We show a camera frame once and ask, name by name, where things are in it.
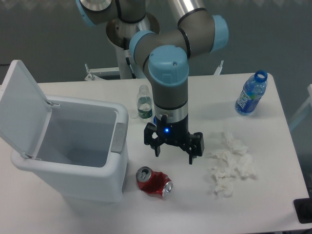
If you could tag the crushed red soda can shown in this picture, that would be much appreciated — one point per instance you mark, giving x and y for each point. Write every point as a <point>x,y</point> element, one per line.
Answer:
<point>153,183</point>

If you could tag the white plastic trash bin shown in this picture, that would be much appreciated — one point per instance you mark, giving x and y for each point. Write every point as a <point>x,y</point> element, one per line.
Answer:
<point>77,146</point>

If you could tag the crumpled white tissue paper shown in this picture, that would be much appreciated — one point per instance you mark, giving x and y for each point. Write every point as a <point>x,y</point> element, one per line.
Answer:
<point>234,154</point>

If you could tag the blue plastic drink bottle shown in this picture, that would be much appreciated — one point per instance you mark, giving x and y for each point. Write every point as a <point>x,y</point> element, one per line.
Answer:
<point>253,90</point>

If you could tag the black device at edge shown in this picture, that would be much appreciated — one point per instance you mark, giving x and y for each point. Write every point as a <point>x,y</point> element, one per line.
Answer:
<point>303,208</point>

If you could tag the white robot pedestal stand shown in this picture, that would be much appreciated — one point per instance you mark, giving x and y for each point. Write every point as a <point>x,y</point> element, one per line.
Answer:
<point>122,63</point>

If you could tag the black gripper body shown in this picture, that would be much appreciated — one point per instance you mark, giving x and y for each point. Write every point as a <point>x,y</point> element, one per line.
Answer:
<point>173,133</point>

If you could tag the white furniture at right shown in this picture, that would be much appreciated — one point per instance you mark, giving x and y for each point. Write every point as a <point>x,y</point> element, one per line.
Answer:
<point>302,111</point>

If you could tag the clear small water bottle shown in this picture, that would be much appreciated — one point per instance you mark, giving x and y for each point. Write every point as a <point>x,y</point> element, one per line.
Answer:
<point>144,103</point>

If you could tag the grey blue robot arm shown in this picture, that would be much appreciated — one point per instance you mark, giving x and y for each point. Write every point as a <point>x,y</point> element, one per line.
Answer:
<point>163,58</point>

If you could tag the white bottle cap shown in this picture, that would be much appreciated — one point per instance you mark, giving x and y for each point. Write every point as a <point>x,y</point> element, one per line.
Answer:
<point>133,115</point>

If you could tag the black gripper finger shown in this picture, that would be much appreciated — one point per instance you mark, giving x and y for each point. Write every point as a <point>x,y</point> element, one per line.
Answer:
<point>149,130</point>
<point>193,145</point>

